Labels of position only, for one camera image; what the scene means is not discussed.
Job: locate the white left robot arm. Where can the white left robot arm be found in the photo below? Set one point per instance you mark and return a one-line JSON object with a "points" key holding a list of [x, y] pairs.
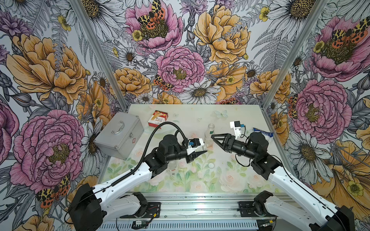
{"points": [[93, 205]]}

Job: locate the clear bottle white label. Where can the clear bottle white label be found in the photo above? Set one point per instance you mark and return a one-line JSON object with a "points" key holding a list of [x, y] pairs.
{"points": [[173, 168]]}

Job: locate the blue white bandage packet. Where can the blue white bandage packet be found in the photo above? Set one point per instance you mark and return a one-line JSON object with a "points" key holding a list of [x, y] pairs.
{"points": [[265, 133]]}

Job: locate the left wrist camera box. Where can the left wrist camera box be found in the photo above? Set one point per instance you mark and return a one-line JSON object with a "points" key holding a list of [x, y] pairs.
{"points": [[194, 144]]}

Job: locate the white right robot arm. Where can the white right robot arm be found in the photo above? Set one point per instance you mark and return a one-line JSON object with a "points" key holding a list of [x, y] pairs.
{"points": [[314, 212]]}

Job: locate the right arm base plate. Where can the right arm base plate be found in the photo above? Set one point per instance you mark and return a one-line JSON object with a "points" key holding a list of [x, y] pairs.
{"points": [[248, 209]]}

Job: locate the right aluminium corner post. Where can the right aluminium corner post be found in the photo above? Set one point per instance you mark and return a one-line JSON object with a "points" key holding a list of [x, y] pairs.
{"points": [[310, 23]]}

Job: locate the left aluminium corner post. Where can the left aluminium corner post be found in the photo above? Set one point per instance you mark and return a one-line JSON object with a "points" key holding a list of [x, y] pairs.
{"points": [[96, 46]]}

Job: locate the silver metal case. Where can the silver metal case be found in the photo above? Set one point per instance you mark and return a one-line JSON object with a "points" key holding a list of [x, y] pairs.
{"points": [[119, 137]]}

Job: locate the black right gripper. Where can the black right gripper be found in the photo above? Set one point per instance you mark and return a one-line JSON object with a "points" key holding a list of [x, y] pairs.
{"points": [[229, 143]]}

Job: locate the aluminium corner post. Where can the aluminium corner post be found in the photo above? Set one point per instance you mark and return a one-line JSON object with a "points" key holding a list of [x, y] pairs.
{"points": [[96, 46], [310, 23]]}

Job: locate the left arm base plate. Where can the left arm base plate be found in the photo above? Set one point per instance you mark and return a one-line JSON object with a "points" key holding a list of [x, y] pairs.
{"points": [[151, 209]]}

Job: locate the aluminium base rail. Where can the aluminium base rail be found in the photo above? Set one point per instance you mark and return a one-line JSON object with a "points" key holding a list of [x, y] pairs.
{"points": [[208, 213]]}

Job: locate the red cigarette box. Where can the red cigarette box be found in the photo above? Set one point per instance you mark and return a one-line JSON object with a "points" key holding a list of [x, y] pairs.
{"points": [[157, 118]]}

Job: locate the small green circuit board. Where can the small green circuit board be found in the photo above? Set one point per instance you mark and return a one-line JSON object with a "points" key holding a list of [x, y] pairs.
{"points": [[139, 224]]}

